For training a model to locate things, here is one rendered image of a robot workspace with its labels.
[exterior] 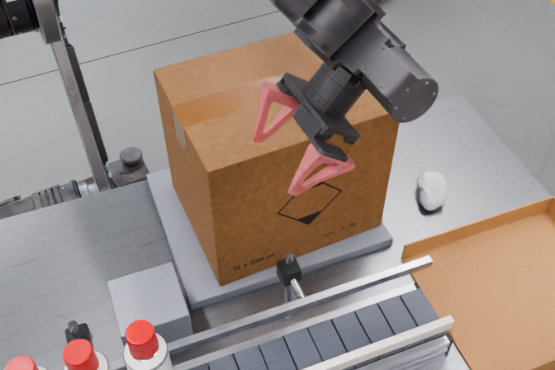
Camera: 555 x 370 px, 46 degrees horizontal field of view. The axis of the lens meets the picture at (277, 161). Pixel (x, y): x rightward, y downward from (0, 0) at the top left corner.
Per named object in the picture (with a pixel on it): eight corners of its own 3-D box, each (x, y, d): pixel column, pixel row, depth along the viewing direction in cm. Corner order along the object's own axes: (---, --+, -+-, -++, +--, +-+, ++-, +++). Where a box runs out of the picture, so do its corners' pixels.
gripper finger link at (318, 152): (280, 203, 73) (331, 140, 69) (253, 161, 77) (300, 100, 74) (320, 211, 78) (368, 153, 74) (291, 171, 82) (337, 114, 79)
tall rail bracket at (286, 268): (292, 351, 99) (295, 291, 87) (275, 312, 104) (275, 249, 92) (312, 344, 100) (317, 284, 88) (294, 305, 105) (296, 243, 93)
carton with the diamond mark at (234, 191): (220, 287, 105) (206, 172, 85) (172, 186, 120) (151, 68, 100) (381, 225, 114) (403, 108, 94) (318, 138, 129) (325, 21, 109)
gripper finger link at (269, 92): (253, 162, 77) (300, 101, 74) (229, 124, 81) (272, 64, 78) (292, 172, 82) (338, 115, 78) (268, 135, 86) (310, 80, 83)
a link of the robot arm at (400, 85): (348, -36, 66) (288, 26, 68) (412, 23, 59) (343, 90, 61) (399, 22, 75) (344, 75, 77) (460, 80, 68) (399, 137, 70)
